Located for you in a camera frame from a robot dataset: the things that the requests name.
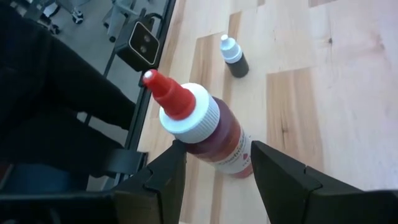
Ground black table-level camera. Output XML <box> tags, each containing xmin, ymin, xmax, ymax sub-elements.
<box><xmin>115</xmin><ymin>20</ymin><xmax>161</xmax><ymax>72</ymax></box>

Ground large red food coloring bottle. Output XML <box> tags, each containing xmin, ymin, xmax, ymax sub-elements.
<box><xmin>142</xmin><ymin>68</ymin><xmax>254</xmax><ymax>179</ymax></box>

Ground grey office chair base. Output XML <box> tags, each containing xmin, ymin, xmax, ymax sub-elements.
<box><xmin>30</xmin><ymin>0</ymin><xmax>85</xmax><ymax>35</ymax></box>
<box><xmin>102</xmin><ymin>0</ymin><xmax>147</xmax><ymax>43</ymax></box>

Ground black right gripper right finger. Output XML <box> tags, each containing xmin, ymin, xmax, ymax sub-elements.
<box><xmin>250</xmin><ymin>140</ymin><xmax>364</xmax><ymax>224</ymax></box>

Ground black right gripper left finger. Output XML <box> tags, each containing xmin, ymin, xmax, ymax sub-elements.
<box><xmin>113</xmin><ymin>139</ymin><xmax>187</xmax><ymax>224</ymax></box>

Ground person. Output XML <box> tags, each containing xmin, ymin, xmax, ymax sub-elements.
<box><xmin>0</xmin><ymin>0</ymin><xmax>137</xmax><ymax>187</ymax></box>

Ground black aluminium table frame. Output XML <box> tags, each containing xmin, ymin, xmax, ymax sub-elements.
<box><xmin>102</xmin><ymin>0</ymin><xmax>178</xmax><ymax>190</ymax></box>

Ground small dark dropper bottle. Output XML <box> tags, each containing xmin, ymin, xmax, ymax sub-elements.
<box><xmin>220</xmin><ymin>34</ymin><xmax>250</xmax><ymax>78</ymax></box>

